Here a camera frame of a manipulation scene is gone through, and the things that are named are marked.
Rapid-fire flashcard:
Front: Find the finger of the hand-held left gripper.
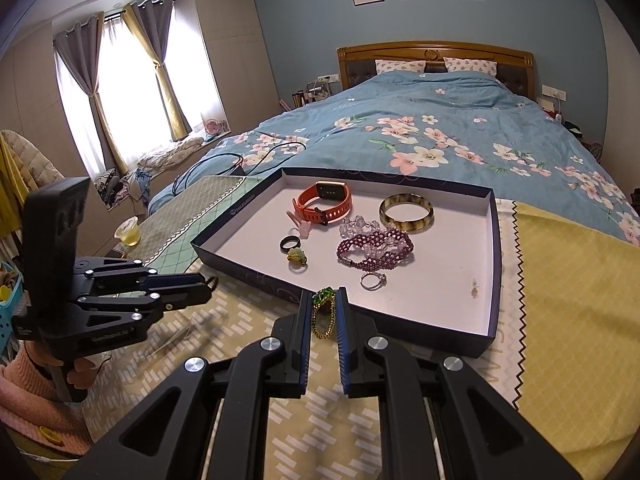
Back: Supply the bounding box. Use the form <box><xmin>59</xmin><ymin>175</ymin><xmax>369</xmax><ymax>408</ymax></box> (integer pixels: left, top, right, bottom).
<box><xmin>72</xmin><ymin>258</ymin><xmax>210</xmax><ymax>292</ymax></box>
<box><xmin>75</xmin><ymin>291</ymin><xmax>211</xmax><ymax>326</ymax></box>

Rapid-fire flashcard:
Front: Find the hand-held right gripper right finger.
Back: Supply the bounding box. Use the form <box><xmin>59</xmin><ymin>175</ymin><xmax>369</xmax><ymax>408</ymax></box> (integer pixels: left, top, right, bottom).
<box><xmin>335</xmin><ymin>287</ymin><xmax>583</xmax><ymax>480</ymax></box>

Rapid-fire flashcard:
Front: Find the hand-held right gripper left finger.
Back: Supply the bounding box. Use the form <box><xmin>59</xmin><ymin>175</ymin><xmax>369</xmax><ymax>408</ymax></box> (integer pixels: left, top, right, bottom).
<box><xmin>65</xmin><ymin>289</ymin><xmax>313</xmax><ymax>480</ymax></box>

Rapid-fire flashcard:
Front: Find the green gem gold chain ring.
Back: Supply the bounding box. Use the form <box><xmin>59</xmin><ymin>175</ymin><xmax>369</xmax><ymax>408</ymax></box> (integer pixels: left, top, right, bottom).
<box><xmin>311</xmin><ymin>287</ymin><xmax>337</xmax><ymax>341</ymax></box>

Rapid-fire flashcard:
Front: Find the thin metal gemstone ring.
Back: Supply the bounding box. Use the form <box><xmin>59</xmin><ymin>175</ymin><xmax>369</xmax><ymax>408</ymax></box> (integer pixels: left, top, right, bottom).
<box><xmin>361</xmin><ymin>270</ymin><xmax>390</xmax><ymax>292</ymax></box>

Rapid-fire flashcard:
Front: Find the purple beaded bracelet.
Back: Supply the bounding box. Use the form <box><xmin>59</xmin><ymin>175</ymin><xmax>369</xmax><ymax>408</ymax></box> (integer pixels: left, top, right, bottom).
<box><xmin>336</xmin><ymin>226</ymin><xmax>416</xmax><ymax>268</ymax></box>

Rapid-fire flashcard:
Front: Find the pink flower ring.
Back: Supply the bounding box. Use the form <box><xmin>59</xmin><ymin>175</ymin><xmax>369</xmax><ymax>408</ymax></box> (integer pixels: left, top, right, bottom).
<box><xmin>286</xmin><ymin>211</ymin><xmax>313</xmax><ymax>242</ymax></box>

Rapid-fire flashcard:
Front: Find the dark blue cardboard box tray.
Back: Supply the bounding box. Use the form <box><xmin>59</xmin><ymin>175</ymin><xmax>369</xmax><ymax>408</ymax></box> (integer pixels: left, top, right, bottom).
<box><xmin>191</xmin><ymin>167</ymin><xmax>502</xmax><ymax>359</ymax></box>

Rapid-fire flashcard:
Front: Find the clear crystal bead bracelet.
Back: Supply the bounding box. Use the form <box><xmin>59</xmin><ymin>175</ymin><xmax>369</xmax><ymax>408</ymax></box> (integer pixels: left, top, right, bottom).
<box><xmin>339</xmin><ymin>214</ymin><xmax>401</xmax><ymax>256</ymax></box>

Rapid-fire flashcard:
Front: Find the amber tortoiseshell bangle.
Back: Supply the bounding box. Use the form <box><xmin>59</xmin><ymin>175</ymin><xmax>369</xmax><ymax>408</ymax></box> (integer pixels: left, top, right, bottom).
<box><xmin>378</xmin><ymin>192</ymin><xmax>435</xmax><ymax>234</ymax></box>

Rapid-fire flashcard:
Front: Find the orange smartwatch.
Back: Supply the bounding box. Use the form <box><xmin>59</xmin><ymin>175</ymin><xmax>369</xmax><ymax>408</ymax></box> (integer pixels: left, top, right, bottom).
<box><xmin>292</xmin><ymin>181</ymin><xmax>353</xmax><ymax>226</ymax></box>

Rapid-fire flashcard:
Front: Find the person's left forearm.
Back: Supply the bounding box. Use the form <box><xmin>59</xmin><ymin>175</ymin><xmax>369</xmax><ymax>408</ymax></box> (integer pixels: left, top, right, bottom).
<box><xmin>0</xmin><ymin>355</ymin><xmax>98</xmax><ymax>456</ymax></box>

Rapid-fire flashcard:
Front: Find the person's left hand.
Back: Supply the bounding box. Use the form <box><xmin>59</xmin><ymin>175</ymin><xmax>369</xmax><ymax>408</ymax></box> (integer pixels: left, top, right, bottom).
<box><xmin>24</xmin><ymin>344</ymin><xmax>108</xmax><ymax>387</ymax></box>

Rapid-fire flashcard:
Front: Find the clear plastic cup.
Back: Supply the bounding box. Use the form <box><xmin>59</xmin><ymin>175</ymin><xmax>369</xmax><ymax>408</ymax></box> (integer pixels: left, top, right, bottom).
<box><xmin>114</xmin><ymin>216</ymin><xmax>141</xmax><ymax>247</ymax></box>

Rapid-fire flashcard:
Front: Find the beige padded jacket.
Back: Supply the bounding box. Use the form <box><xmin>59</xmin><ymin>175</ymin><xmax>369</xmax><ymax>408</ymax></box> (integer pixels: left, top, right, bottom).
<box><xmin>0</xmin><ymin>129</ymin><xmax>66</xmax><ymax>241</ymax></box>

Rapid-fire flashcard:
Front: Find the pile of mixed clothes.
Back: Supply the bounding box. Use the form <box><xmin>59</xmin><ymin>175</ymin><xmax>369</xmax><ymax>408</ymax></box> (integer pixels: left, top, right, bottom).
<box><xmin>92</xmin><ymin>167</ymin><xmax>151</xmax><ymax>206</ymax></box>

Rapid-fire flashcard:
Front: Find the blue plastic basket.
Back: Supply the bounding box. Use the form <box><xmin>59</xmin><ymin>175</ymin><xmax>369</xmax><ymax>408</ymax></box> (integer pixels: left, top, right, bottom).
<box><xmin>0</xmin><ymin>260</ymin><xmax>26</xmax><ymax>361</ymax></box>

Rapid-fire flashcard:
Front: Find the pile of light laundry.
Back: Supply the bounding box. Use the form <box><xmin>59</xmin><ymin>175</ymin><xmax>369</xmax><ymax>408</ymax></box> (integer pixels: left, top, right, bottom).
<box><xmin>137</xmin><ymin>137</ymin><xmax>206</xmax><ymax>171</ymax></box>

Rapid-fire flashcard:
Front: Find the white sheer curtain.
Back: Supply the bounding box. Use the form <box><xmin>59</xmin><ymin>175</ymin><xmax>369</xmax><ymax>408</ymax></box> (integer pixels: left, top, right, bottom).
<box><xmin>55</xmin><ymin>10</ymin><xmax>226</xmax><ymax>171</ymax></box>

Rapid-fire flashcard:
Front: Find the grey and yellow curtain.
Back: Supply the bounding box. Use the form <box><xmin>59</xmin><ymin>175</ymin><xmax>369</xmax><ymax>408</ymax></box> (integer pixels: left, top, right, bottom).
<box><xmin>122</xmin><ymin>0</ymin><xmax>193</xmax><ymax>143</ymax></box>

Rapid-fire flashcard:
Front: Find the beige built-in wardrobe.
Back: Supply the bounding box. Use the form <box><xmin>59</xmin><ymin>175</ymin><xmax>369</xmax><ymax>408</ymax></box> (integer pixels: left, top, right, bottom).
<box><xmin>172</xmin><ymin>0</ymin><xmax>281</xmax><ymax>136</ymax></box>

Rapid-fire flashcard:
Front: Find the cluster of cosmetic bottles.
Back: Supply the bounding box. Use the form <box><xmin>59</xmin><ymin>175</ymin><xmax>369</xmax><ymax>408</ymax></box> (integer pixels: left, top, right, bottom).
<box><xmin>280</xmin><ymin>75</ymin><xmax>341</xmax><ymax>111</ymax></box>

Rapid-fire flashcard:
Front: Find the bed with floral duvet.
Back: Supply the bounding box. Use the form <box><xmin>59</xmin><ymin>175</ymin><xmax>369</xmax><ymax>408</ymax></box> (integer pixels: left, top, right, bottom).
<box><xmin>147</xmin><ymin>71</ymin><xmax>640</xmax><ymax>247</ymax></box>

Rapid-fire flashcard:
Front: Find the white patterned pillow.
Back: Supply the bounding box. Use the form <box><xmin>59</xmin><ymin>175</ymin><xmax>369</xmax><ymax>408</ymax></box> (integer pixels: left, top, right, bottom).
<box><xmin>444</xmin><ymin>57</ymin><xmax>499</xmax><ymax>77</ymax></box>
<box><xmin>375</xmin><ymin>59</ymin><xmax>427</xmax><ymax>76</ymax></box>

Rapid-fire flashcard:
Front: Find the wooden bed headboard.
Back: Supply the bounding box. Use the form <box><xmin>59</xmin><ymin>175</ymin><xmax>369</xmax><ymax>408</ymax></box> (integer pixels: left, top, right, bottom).
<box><xmin>336</xmin><ymin>41</ymin><xmax>537</xmax><ymax>98</ymax></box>

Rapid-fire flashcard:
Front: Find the black cable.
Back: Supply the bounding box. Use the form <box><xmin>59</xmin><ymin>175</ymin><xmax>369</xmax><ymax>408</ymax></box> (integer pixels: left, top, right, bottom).
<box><xmin>172</xmin><ymin>142</ymin><xmax>308</xmax><ymax>196</ymax></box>

